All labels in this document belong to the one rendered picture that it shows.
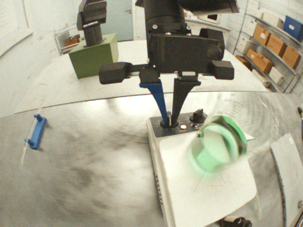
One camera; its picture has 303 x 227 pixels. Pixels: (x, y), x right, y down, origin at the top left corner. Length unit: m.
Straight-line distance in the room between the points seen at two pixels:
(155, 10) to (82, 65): 0.33
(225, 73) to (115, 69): 0.14
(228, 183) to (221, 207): 0.03
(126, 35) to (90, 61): 2.66
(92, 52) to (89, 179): 0.35
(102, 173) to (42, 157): 0.18
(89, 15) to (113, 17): 2.63
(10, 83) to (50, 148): 1.34
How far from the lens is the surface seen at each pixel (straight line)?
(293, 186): 0.49
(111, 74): 0.15
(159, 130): 0.19
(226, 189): 0.16
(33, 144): 0.37
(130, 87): 0.35
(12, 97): 1.60
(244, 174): 0.18
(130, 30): 3.02
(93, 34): 0.40
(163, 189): 0.16
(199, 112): 0.22
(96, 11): 0.38
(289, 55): 2.25
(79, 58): 0.43
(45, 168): 0.33
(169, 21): 0.16
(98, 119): 0.29
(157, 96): 0.16
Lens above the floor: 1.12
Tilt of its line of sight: 52 degrees down
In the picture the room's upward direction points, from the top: 2 degrees clockwise
